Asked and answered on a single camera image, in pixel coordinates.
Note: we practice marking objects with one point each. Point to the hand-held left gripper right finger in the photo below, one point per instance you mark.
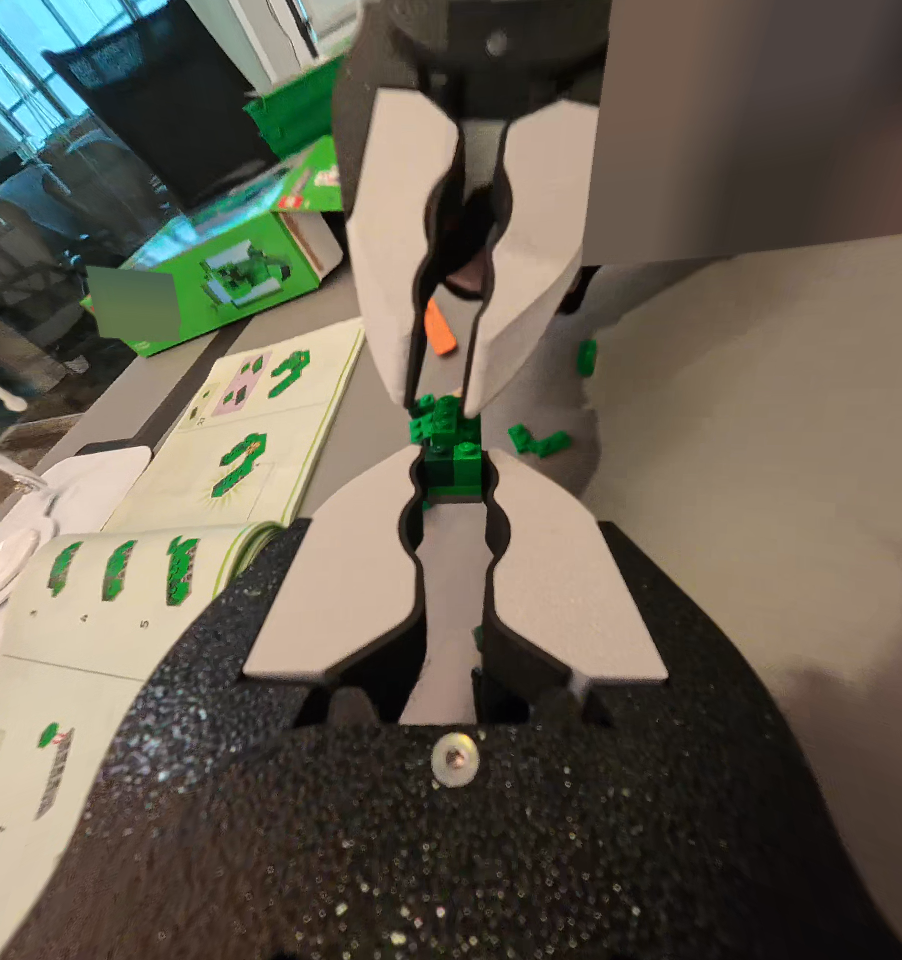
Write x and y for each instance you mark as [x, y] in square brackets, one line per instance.
[571, 592]

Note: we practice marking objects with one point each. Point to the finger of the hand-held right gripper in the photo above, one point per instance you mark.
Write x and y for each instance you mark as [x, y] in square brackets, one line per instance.
[537, 247]
[394, 247]

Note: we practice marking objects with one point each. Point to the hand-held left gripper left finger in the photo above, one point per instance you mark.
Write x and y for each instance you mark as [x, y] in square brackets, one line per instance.
[331, 592]

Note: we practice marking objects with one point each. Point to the green brick assembly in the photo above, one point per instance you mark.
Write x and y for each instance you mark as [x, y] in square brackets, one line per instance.
[451, 469]

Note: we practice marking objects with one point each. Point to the grey desk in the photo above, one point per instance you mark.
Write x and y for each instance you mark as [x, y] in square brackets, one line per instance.
[349, 450]

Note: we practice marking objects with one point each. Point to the orange brick piece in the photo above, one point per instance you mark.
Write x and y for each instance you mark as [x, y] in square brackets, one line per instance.
[439, 330]

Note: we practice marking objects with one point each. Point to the loose green brick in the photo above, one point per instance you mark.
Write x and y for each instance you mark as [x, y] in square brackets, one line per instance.
[586, 357]
[520, 438]
[554, 445]

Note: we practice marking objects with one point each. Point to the green cardboard box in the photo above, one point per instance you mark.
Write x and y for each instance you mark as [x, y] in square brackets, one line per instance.
[233, 247]

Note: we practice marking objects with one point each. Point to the open instruction booklet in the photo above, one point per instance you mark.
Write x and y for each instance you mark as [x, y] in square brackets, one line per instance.
[271, 420]

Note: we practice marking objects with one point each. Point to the grey office chair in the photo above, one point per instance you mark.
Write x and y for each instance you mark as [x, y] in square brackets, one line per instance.
[46, 195]

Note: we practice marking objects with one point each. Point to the glass window wall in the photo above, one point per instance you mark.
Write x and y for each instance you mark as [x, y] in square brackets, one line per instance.
[16, 52]

